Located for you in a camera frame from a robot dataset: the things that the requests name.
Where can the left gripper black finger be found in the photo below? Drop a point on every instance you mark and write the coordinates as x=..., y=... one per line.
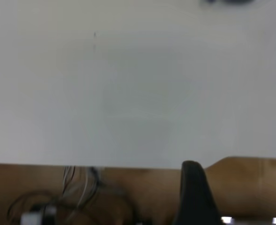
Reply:
x=196, y=199

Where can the white plug connector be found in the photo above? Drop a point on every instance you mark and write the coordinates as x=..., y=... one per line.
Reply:
x=34, y=216

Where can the dark grey ceramic mug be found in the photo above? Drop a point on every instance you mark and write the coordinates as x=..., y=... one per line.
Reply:
x=231, y=1

